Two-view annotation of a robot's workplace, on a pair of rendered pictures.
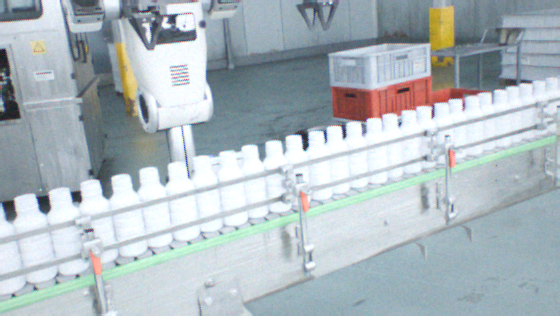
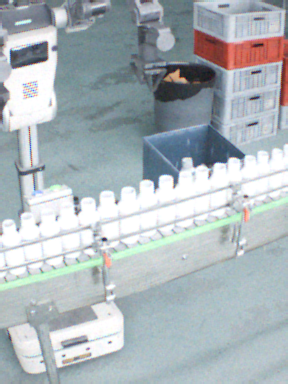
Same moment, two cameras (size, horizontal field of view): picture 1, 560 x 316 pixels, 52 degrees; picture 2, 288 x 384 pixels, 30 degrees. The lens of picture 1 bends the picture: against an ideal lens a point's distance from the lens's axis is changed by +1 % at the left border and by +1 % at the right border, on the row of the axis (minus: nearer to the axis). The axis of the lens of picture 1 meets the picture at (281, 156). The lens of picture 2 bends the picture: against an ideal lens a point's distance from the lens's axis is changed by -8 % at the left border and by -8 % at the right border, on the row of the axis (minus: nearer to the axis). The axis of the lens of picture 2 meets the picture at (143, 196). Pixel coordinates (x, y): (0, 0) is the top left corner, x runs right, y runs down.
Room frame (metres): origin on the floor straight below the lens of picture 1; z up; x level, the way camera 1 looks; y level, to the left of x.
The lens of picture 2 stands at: (0.02, -0.18, 2.05)
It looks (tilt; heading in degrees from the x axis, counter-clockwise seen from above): 34 degrees down; 2
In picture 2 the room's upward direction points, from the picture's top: 1 degrees clockwise
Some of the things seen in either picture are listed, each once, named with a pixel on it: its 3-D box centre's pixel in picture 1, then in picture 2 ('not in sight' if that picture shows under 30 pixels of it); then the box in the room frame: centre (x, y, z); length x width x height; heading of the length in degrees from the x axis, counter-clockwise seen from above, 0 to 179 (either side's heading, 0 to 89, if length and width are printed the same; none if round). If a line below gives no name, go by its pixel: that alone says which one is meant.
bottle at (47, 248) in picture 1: (33, 238); not in sight; (1.02, 0.48, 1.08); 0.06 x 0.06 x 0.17
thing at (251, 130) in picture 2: not in sight; (235, 119); (3.92, -0.74, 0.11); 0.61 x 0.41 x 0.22; 125
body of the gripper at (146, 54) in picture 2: not in sight; (147, 52); (1.52, -0.13, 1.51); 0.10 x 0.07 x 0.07; 29
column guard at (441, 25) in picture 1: (441, 36); not in sight; (11.14, -3.31, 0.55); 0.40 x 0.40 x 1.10; 29
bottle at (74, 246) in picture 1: (67, 231); not in sight; (1.04, 0.43, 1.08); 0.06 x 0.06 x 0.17
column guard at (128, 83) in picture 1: (134, 78); not in sight; (8.79, 2.14, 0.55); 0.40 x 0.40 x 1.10; 29
